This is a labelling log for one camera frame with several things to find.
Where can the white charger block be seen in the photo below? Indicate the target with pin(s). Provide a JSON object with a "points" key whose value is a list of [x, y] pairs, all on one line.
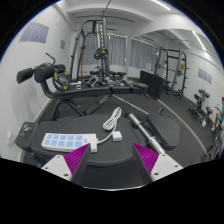
{"points": [[117, 136]]}

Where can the black exercise machine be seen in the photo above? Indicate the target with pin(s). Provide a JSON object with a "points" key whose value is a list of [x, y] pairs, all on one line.
{"points": [[200, 103]]}

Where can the black box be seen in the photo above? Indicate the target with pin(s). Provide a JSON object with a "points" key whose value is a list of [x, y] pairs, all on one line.
{"points": [[151, 83]]}

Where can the small purple wall poster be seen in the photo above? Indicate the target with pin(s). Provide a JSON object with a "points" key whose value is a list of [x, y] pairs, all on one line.
{"points": [[204, 75]]}

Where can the dumbbell group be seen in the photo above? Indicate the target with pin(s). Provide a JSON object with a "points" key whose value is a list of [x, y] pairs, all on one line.
{"points": [[115, 80]]}

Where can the white power strip blue sockets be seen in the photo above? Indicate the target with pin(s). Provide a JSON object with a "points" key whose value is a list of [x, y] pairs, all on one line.
{"points": [[66, 141]]}

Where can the large purple wall poster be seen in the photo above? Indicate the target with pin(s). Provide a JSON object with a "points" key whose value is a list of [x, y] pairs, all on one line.
{"points": [[33, 32]]}

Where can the person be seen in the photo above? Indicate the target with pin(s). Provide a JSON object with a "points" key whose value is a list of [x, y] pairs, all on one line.
{"points": [[220, 115]]}

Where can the white wall socket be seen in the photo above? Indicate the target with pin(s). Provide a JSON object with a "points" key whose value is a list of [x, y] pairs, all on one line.
{"points": [[9, 140]]}

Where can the long ceiling light strip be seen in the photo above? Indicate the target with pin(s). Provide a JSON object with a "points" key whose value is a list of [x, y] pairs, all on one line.
{"points": [[161, 4]]}

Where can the black weight plate yellow marks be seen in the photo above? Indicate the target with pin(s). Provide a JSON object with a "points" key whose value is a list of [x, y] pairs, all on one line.
{"points": [[61, 80]]}

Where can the black squat rack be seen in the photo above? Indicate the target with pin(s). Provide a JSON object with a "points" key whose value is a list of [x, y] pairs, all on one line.
{"points": [[180, 71]]}

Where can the black cushion pad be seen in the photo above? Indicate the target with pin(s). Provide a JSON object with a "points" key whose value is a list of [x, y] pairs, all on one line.
{"points": [[165, 130]]}

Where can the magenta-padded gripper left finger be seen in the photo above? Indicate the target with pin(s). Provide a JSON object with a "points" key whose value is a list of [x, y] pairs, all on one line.
{"points": [[77, 158]]}

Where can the silver barbell bar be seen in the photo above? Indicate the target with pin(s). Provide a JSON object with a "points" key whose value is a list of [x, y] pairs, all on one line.
{"points": [[146, 135]]}

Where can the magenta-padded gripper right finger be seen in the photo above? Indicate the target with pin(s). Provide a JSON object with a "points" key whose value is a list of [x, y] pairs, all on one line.
{"points": [[146, 158]]}

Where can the grey window curtain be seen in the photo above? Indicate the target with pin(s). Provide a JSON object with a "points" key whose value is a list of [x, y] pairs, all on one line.
{"points": [[116, 50], [143, 55]]}

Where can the short ceiling light strip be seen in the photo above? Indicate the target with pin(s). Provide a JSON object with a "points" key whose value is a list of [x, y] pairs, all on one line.
{"points": [[199, 40]]}

